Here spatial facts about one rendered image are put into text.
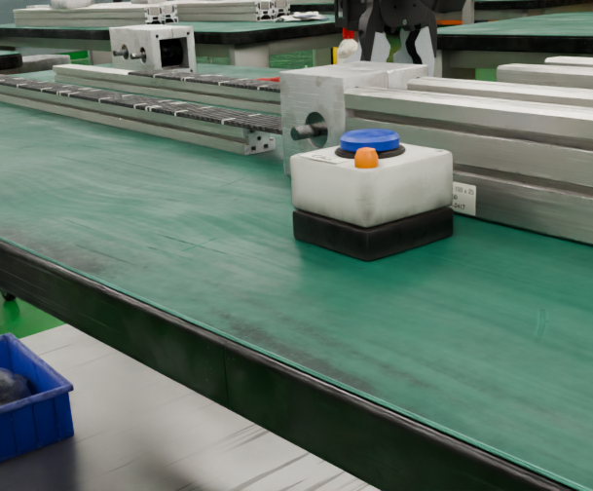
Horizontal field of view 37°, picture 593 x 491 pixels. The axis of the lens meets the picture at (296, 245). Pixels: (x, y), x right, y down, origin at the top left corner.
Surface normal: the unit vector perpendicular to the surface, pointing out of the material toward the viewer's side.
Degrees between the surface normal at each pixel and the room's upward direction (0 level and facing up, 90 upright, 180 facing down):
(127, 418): 0
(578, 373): 0
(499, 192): 90
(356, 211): 90
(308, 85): 90
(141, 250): 0
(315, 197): 90
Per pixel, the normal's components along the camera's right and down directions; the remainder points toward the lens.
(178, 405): -0.05, -0.95
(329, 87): -0.79, 0.22
